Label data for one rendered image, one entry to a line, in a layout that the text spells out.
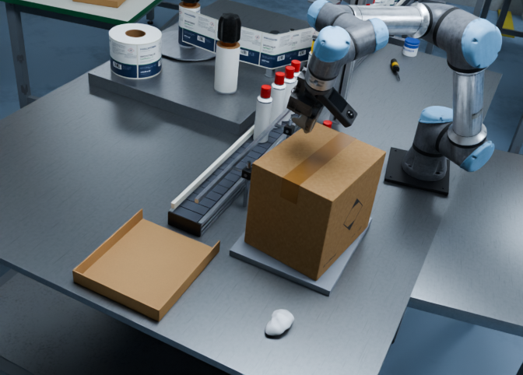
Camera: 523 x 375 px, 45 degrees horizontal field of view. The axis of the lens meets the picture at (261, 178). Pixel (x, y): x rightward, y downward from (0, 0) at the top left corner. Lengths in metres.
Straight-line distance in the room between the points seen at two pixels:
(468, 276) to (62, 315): 1.42
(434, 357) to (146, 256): 1.45
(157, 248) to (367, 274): 0.58
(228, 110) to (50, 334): 1.02
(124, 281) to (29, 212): 0.41
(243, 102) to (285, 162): 0.79
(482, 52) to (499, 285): 0.64
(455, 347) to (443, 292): 1.06
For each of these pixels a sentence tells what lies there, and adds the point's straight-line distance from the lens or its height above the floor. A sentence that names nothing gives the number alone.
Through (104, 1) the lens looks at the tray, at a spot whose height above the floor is 0.83.
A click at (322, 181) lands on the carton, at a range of 1.58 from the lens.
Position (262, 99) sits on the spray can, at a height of 1.05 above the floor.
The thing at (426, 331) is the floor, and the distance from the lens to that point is 2.86.
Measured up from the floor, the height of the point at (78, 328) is 0.22.
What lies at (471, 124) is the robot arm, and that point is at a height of 1.13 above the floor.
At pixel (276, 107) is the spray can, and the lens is 2.18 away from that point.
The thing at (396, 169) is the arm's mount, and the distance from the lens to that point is 2.20.
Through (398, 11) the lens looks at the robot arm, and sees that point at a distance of 1.74.
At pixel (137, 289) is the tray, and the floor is 0.83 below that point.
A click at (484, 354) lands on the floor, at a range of 2.87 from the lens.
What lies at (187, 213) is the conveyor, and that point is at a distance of 1.81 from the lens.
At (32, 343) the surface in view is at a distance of 2.39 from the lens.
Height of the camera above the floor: 2.02
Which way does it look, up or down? 35 degrees down
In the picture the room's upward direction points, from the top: 7 degrees clockwise
